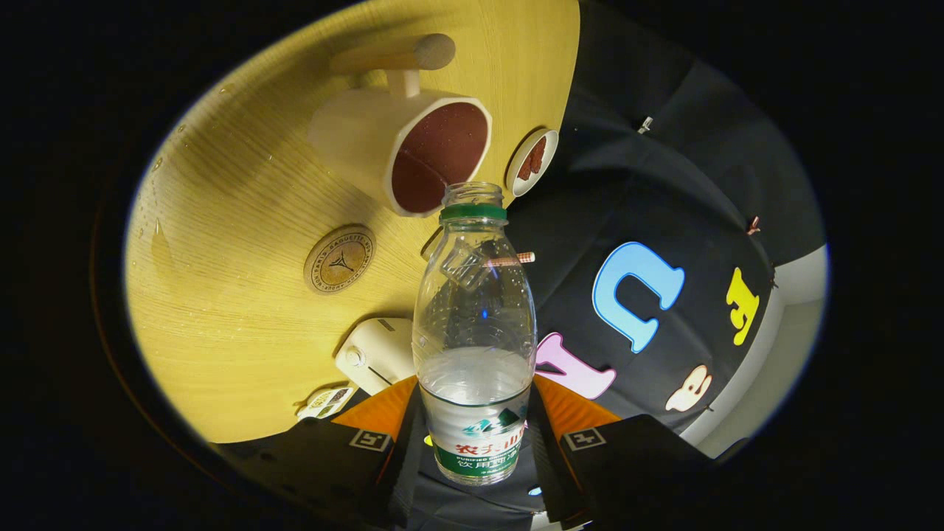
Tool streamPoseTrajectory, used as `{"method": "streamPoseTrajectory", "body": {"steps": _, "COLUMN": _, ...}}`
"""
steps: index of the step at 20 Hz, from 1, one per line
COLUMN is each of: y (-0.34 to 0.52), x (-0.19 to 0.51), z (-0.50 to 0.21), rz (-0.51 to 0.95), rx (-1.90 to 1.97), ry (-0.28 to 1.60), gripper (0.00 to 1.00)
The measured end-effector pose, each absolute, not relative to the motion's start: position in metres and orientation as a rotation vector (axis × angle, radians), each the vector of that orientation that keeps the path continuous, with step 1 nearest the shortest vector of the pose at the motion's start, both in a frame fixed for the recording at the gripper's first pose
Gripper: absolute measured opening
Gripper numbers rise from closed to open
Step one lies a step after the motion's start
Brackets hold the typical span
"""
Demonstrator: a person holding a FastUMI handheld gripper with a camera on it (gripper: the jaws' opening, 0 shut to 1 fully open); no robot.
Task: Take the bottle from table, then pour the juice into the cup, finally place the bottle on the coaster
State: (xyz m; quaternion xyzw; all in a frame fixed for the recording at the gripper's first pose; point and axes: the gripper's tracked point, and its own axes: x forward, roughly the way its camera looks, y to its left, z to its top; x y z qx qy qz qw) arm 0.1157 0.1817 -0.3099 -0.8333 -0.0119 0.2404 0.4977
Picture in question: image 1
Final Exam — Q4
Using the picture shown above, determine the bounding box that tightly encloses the white round plate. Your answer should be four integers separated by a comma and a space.
506, 128, 560, 198

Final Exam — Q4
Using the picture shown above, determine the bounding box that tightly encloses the round cork coaster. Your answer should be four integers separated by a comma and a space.
303, 226, 376, 295

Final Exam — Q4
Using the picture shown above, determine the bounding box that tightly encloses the cream cup with wooden handle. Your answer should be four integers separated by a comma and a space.
308, 33, 493, 219

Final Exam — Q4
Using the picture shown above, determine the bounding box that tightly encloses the white toaster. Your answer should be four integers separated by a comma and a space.
335, 318, 417, 396

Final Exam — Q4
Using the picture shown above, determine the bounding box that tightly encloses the white divided dish with beans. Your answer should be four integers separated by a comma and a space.
296, 385, 356, 421

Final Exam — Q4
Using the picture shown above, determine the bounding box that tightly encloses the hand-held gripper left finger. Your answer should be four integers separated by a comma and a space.
214, 375, 425, 531

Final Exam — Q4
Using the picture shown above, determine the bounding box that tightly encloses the clear plastic juice bottle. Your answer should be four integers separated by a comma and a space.
412, 181, 538, 486

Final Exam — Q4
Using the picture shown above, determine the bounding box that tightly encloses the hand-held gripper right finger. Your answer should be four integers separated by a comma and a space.
525, 375, 716, 530

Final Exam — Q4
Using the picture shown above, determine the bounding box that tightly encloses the wooden table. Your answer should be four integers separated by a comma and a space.
124, 0, 581, 445

